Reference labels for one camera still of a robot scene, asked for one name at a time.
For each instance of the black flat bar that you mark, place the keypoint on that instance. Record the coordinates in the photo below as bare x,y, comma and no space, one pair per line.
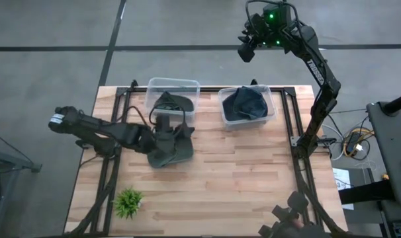
366,192

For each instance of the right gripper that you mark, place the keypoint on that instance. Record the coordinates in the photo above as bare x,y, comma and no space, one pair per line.
273,24

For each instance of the person's hand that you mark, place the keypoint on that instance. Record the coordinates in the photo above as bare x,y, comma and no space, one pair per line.
298,224

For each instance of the white power adapter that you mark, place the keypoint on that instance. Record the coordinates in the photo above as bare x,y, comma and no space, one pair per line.
358,147

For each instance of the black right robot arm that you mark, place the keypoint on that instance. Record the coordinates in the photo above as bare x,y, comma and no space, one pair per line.
314,71

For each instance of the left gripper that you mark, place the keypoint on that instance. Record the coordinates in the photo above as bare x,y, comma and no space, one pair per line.
167,143

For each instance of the black side table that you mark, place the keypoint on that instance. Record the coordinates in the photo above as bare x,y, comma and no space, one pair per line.
392,142

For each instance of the plain blue cap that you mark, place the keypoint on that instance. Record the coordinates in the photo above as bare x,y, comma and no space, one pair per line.
250,102

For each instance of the black power brick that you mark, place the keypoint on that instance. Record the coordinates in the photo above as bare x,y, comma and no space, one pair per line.
352,142

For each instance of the small orange connector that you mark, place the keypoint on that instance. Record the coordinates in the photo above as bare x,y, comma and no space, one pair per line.
384,177

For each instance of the grey metal stand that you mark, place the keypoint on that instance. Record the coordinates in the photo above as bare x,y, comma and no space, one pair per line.
5,158

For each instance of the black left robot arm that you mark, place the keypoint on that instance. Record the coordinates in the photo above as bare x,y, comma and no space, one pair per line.
88,127

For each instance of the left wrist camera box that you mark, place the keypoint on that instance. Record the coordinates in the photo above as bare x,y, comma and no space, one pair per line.
164,123

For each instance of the black pole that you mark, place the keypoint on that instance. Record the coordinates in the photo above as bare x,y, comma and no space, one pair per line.
399,102

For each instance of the olive green cap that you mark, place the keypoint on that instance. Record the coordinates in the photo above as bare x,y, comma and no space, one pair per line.
187,105
187,150

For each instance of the black aluminium table frame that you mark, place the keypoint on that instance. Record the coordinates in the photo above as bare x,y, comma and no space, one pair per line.
208,89

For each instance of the small green artificial plant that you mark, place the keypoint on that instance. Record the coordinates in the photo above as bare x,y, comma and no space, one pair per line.
127,203

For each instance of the clear plastic bin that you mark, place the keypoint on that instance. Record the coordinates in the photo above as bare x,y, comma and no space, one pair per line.
247,125
149,99

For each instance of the white paper sheet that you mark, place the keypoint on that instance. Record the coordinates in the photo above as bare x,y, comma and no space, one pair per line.
341,173

